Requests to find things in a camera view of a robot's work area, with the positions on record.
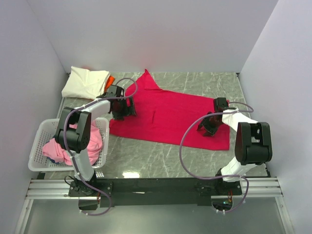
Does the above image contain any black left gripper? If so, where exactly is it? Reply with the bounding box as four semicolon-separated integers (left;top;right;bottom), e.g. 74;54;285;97
112;97;137;120

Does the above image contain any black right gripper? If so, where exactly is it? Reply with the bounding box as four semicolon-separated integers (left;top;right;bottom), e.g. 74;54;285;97
197;112;223;138

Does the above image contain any red t shirt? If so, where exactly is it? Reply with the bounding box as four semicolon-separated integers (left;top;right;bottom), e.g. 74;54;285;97
108;68;231;151

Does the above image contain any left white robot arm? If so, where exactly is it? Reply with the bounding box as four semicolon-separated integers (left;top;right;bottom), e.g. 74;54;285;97
55;84;138;196

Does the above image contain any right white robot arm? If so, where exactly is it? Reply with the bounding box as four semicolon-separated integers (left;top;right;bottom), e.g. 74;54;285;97
197;97;273;195

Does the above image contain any folded cream t shirt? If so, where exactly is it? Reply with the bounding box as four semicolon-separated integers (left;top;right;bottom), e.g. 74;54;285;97
61;66;110;100

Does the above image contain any black base beam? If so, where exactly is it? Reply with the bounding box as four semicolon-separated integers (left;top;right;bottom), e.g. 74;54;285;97
68;177;243;210

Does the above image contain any white plastic basket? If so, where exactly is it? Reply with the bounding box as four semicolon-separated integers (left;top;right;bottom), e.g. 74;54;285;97
28;117;109;172

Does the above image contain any pink t shirt in basket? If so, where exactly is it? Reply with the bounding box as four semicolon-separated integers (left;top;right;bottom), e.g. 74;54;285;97
42;121;103;166

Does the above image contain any aluminium rail frame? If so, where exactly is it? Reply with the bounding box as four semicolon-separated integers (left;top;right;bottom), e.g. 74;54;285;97
15;176;294;234

